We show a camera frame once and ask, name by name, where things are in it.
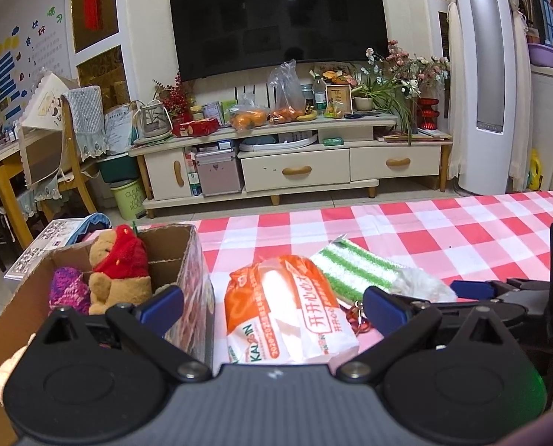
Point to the yellow detergent bottle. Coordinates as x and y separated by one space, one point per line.
536 172

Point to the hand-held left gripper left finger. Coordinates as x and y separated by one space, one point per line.
165 306

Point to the brown bear plush red hood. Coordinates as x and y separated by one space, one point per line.
118 283

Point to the yellow wooden table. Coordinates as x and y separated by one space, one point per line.
7 195

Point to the small green box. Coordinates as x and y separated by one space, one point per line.
333 141

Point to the tall bag of oranges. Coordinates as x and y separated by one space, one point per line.
285 97

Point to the red vase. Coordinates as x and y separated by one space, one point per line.
427 114

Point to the cardboard box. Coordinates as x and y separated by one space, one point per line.
167 246

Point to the red white checkered tablecloth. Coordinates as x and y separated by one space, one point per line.
443 232

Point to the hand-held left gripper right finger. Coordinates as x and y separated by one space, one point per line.
383 306

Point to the purple knitted toy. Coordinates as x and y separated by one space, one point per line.
69 288

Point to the cream television cabinet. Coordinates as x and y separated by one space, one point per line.
295 172

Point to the wall poster with blue strips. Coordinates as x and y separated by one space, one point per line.
7 74

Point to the patterned flat box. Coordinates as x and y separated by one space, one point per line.
39 251

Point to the orange snack packet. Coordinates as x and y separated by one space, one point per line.
285 316

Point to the blue bag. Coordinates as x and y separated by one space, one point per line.
95 225

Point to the red berry branches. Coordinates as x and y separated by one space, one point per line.
174 97

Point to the plastic water bottle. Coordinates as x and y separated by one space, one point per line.
319 97

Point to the light green trash bin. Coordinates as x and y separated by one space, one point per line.
128 199

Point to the black television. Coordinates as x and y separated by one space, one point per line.
276 14

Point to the purple plastic basin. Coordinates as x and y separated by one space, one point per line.
545 55

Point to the white cartoon print cloth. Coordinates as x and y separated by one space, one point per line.
49 102

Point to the red gift box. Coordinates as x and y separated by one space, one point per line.
195 128

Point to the grey lace chair cover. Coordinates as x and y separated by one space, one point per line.
86 121

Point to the white fluffy plush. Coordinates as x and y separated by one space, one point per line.
420 283

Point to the wooden chair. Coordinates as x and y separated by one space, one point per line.
79 181

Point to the white round tray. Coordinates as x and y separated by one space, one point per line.
281 139

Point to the pink storage box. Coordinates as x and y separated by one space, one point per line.
218 172

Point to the white tower air conditioner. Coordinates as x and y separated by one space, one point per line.
485 55

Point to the white paper certificate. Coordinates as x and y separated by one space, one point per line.
120 128

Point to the wooden picture frame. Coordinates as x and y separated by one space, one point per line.
338 100

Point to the pink white flower bouquet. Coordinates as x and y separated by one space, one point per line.
415 67

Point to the white laundry cabinet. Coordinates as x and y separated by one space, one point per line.
552 130

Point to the green plant in white pot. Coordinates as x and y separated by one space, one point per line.
387 97

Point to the glass kettle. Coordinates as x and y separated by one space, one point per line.
152 121

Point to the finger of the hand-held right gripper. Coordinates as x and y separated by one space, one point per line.
527 309
471 289

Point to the bananas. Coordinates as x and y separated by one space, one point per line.
308 115

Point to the green white striped knit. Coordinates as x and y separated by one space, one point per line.
355 267

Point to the dark green container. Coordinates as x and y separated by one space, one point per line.
118 167

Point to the small bag of oranges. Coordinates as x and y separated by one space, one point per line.
248 118

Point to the person's right forearm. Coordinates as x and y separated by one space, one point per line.
552 427

